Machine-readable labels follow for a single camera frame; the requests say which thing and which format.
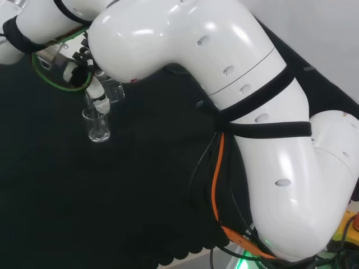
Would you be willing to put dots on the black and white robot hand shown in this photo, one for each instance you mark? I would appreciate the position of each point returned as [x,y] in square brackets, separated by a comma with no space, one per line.
[96,91]

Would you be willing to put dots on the clear glass beaker with water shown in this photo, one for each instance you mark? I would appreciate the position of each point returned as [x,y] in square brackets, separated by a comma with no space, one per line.
[116,92]

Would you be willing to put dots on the clear empty glass beaker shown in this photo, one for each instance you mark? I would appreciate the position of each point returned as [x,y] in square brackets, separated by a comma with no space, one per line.
[98,129]

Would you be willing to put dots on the black bench cloth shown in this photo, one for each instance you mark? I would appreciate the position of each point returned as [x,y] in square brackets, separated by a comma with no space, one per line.
[84,196]

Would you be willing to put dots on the yellow stop button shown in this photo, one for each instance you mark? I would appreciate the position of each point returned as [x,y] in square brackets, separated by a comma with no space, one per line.
[343,229]

